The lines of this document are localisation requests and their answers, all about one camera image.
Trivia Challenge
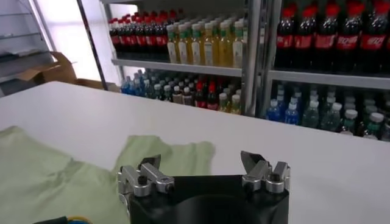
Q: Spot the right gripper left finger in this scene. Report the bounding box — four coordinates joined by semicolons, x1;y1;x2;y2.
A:
117;154;176;197

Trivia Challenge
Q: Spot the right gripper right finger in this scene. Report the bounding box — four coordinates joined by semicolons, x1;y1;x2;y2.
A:
239;150;291;194

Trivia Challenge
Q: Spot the green t-shirt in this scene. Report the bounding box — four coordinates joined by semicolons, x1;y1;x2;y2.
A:
0;125;216;224

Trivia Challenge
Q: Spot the blue water bottle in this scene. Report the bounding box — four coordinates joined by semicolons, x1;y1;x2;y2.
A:
264;99;280;122
130;78;141;96
121;75;132;94
284;102;300;125

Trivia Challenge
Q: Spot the clear green water bottle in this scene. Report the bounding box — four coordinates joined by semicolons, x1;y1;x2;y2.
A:
301;100;320;128
152;83;164;100
319;102;342;132
141;79;153;98

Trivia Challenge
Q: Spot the dark bottle grey label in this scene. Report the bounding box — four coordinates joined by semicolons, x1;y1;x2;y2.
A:
182;87;194;107
172;86;183;105

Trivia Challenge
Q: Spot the cola bottle red cap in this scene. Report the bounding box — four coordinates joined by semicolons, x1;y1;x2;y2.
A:
275;6;296;69
294;5;316;70
118;18;129;55
194;82;207;108
206;82;219;111
155;14;169;59
335;0;360;72
358;0;388;74
144;15;157;58
135;16;147;57
313;2;337;71
126;17;138;56
108;18;120;55

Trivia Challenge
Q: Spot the grey bottle shelf unit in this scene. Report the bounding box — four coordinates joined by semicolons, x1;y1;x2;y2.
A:
100;0;263;118
258;0;390;144

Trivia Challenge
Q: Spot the open cardboard box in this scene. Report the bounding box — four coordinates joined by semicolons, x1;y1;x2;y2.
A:
18;51;121;93

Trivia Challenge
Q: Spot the black slanted pole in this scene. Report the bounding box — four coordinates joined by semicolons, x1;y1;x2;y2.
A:
76;0;109;91

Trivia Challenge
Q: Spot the empty grey shelf rack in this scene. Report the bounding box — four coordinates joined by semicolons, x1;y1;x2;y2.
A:
0;0;57;95

